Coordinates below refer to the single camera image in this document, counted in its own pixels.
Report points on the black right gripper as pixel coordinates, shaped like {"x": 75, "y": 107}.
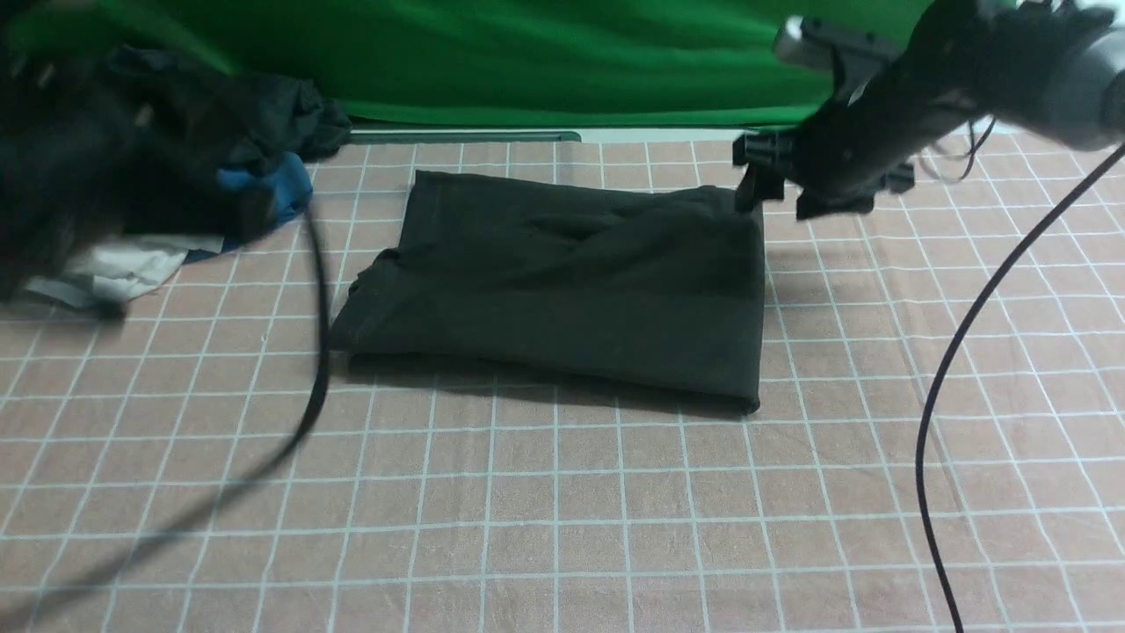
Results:
{"x": 835, "y": 178}

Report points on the dark gray long-sleeve top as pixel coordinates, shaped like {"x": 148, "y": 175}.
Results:
{"x": 665, "y": 290}

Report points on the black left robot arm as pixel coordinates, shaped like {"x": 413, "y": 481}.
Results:
{"x": 83, "y": 163}

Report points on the pink checkered tablecloth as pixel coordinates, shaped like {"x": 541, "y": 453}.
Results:
{"x": 462, "y": 503}

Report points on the green backdrop cloth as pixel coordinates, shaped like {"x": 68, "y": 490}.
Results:
{"x": 495, "y": 63}

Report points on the crumpled white garment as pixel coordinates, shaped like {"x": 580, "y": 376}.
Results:
{"x": 120, "y": 269}

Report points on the crumpled blue garment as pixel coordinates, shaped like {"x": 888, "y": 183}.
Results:
{"x": 292, "y": 190}

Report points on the crumpled black garment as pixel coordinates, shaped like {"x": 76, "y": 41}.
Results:
{"x": 242, "y": 122}

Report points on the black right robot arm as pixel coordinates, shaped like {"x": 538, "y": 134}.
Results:
{"x": 1054, "y": 69}

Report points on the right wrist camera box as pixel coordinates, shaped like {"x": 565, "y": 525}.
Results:
{"x": 811, "y": 43}

